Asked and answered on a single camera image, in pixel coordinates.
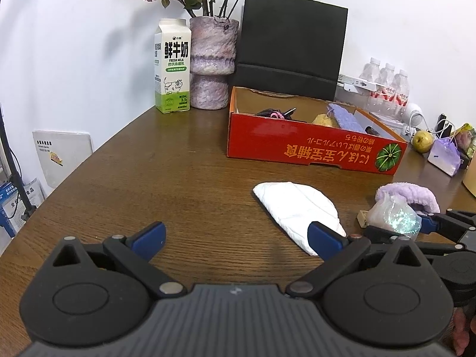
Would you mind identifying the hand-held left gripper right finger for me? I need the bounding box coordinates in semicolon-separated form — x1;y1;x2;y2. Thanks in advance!
286;221;432;300

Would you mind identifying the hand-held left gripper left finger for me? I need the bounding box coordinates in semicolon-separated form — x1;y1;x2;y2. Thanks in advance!
41;221;188;300

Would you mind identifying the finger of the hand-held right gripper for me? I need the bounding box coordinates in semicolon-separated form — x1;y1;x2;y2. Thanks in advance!
362;226;476;254
420;208;476;243

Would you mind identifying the clear plastic bag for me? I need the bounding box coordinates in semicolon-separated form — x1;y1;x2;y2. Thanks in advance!
366;192;422;239

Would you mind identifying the purple fluffy headband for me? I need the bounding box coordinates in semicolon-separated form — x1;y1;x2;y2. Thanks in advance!
375;183;441;216

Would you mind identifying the white pad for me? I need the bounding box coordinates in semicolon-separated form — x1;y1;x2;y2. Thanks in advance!
253;181;347;256

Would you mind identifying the red cardboard box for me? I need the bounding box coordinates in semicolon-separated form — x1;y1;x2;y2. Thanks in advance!
227;86;408;176

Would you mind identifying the black cable with pink ties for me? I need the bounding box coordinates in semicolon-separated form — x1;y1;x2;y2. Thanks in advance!
255;107;298;121

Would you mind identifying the person's right hand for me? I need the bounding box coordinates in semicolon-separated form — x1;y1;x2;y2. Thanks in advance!
451;304;476;357

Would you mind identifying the cream thermos jug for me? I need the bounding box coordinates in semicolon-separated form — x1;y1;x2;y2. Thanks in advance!
461;163;476;191

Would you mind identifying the purple tissue packet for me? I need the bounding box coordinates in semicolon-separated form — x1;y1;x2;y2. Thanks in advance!
428;137;462;177

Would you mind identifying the green apple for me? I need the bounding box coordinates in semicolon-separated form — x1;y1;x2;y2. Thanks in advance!
412;130;434;154

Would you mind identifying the colourful snack package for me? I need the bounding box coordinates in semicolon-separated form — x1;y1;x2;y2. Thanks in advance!
455;123;476;157

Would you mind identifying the black charger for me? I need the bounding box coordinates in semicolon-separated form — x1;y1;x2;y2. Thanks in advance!
435;113;456;138

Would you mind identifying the white leaning panel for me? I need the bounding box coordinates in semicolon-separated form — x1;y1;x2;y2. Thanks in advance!
32;130;93;190

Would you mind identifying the clear plastic container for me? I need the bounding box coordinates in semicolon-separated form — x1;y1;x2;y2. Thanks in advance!
335;89;369;112

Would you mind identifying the blue white printed bag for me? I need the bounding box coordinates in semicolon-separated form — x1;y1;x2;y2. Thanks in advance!
0;178;46;239

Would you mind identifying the black light stand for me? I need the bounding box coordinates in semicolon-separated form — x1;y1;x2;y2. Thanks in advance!
0;104;38;222

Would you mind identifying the white flat carton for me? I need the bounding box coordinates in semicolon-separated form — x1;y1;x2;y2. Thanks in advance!
336;74;383;92

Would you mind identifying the white green milk carton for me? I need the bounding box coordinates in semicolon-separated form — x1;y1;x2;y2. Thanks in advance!
154;18;192;114

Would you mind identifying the purple mottled vase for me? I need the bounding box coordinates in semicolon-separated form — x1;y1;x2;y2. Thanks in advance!
189;15;239;111

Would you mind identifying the black paper bag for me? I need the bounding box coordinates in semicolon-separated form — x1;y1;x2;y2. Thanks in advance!
232;0;349;102

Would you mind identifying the white cable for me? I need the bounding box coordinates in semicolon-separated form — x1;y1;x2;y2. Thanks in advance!
402;117;439;137

